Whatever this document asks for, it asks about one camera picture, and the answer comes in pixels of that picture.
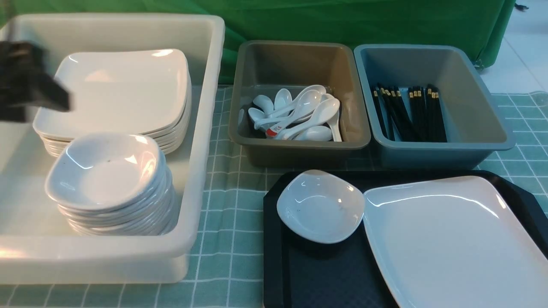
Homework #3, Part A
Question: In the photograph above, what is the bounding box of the stack of white square plates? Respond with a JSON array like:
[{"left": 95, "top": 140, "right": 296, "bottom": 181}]
[{"left": 33, "top": 49, "right": 192, "bottom": 156}]

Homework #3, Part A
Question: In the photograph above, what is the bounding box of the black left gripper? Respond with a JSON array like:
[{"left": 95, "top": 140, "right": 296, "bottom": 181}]
[{"left": 0, "top": 41, "right": 71, "bottom": 123}]

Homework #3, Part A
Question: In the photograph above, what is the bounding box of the brown plastic bin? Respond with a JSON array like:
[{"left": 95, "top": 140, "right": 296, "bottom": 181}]
[{"left": 228, "top": 41, "right": 371, "bottom": 169}]

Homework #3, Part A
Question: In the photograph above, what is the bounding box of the white bowl tray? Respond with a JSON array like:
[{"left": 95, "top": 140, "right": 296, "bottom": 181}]
[
  {"left": 45, "top": 132, "right": 166, "bottom": 212},
  {"left": 276, "top": 169, "right": 366, "bottom": 244}
]

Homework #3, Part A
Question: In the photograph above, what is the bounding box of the black chopstick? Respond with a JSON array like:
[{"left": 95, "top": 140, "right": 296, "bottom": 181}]
[
  {"left": 377, "top": 83, "right": 415, "bottom": 142},
  {"left": 378, "top": 83, "right": 422, "bottom": 142}
]

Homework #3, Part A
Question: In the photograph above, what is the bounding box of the green backdrop cloth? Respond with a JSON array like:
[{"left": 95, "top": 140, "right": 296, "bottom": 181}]
[{"left": 12, "top": 0, "right": 515, "bottom": 84}]

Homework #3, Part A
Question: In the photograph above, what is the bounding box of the black serving tray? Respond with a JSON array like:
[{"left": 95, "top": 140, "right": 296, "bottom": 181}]
[{"left": 263, "top": 169, "right": 548, "bottom": 308}]

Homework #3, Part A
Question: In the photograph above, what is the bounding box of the bundle of black chopsticks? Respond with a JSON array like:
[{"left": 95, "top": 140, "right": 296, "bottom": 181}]
[{"left": 370, "top": 84, "right": 447, "bottom": 143}]

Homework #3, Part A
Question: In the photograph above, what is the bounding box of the large white square plate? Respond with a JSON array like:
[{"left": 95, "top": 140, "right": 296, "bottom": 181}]
[{"left": 363, "top": 175, "right": 548, "bottom": 308}]

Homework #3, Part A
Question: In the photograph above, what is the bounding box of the blue-grey plastic bin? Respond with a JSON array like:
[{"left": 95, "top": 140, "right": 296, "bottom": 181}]
[{"left": 354, "top": 44, "right": 515, "bottom": 169}]

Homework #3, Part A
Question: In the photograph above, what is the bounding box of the green checked tablecloth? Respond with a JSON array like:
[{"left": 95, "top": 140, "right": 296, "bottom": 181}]
[{"left": 1, "top": 86, "right": 547, "bottom": 308}]

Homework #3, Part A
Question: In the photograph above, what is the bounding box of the white ceramic spoon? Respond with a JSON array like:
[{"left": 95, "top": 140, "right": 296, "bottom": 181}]
[{"left": 265, "top": 89, "right": 322, "bottom": 138}]

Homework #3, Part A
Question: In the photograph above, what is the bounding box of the large white plastic tub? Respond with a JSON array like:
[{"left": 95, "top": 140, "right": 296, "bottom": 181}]
[{"left": 0, "top": 13, "right": 225, "bottom": 285}]

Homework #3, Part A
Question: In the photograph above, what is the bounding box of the pile of white spoons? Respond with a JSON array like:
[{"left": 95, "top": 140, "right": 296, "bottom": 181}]
[{"left": 238, "top": 85, "right": 343, "bottom": 142}]

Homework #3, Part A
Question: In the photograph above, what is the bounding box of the stack of white bowls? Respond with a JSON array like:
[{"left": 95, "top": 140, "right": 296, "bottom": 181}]
[{"left": 57, "top": 167, "right": 177, "bottom": 236}]

